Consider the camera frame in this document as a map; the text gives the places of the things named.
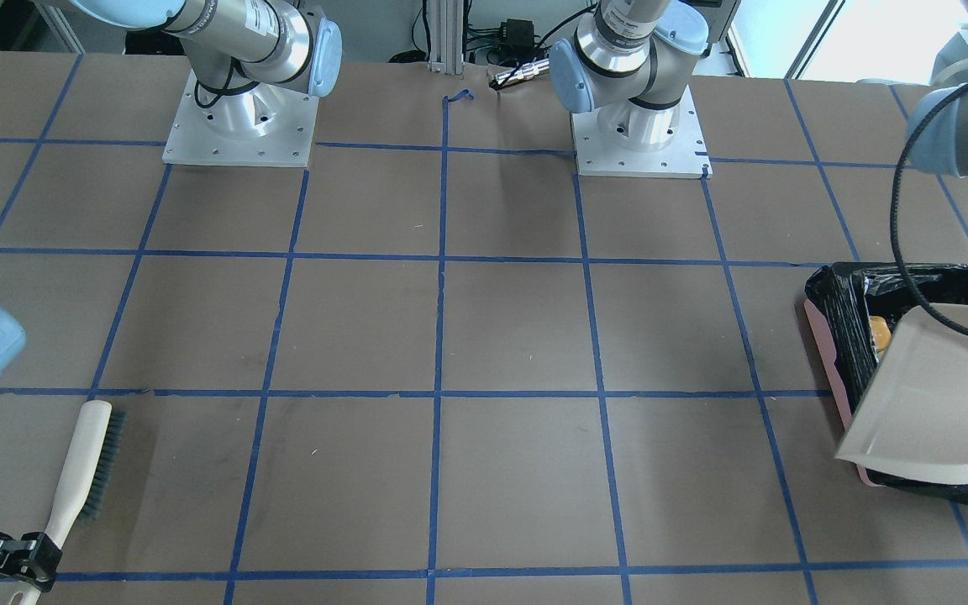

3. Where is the beige hand brush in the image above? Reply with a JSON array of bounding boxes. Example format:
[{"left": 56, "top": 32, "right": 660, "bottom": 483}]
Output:
[{"left": 41, "top": 401, "right": 128, "bottom": 571}]

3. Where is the yellow trash piece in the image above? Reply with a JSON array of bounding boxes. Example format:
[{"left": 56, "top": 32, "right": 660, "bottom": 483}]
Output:
[{"left": 869, "top": 315, "right": 892, "bottom": 355}]

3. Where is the beige plastic dustpan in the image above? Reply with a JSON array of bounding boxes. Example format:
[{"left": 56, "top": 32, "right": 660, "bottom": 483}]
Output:
[{"left": 836, "top": 307, "right": 968, "bottom": 485}]

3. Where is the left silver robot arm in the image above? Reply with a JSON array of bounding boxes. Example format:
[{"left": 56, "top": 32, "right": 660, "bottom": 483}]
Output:
[{"left": 549, "top": 1, "right": 968, "bottom": 337}]

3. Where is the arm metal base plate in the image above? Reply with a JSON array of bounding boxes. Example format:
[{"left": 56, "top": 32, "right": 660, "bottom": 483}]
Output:
[
  {"left": 570, "top": 87, "right": 713, "bottom": 180},
  {"left": 162, "top": 72, "right": 320, "bottom": 168}
]

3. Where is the aluminium frame post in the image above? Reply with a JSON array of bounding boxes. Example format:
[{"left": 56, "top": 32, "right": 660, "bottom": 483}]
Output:
[{"left": 422, "top": 1, "right": 470, "bottom": 77}]

